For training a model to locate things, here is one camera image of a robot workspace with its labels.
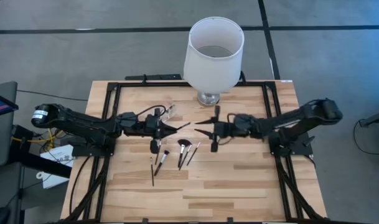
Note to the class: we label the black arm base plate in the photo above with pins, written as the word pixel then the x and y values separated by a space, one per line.
pixel 302 146
pixel 80 151

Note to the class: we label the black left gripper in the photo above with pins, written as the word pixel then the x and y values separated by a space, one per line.
pixel 127 120

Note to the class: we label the black power strip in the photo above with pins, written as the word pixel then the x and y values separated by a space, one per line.
pixel 158 76

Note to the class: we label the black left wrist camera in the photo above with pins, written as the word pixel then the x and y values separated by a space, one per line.
pixel 152 123

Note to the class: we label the black fan makeup brush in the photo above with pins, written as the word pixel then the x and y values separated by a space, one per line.
pixel 184 142

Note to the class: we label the black stand bar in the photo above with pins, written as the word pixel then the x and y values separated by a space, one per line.
pixel 46 168

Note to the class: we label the black aluminium rig frame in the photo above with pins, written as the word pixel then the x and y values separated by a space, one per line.
pixel 130 84

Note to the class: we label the round black powder brush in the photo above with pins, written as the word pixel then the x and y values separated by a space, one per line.
pixel 162 162

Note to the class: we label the grey desk top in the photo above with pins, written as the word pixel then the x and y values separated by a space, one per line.
pixel 2 143

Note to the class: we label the grey metal stand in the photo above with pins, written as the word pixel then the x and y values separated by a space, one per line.
pixel 377 118

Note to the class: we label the white paper sheet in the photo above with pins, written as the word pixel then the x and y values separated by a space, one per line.
pixel 60 154

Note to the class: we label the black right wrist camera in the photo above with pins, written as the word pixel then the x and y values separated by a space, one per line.
pixel 226 128

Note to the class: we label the long thin black makeup brush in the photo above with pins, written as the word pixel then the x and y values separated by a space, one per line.
pixel 152 171

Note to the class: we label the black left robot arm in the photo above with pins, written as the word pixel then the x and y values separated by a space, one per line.
pixel 80 122

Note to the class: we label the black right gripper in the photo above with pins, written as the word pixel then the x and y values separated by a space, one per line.
pixel 245 126

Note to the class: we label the angled black makeup brush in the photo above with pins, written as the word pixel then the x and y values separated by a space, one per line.
pixel 185 157

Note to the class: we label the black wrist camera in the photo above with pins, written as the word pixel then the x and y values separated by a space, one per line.
pixel 152 123
pixel 226 128

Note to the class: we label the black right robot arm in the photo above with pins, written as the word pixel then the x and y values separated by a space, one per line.
pixel 301 116

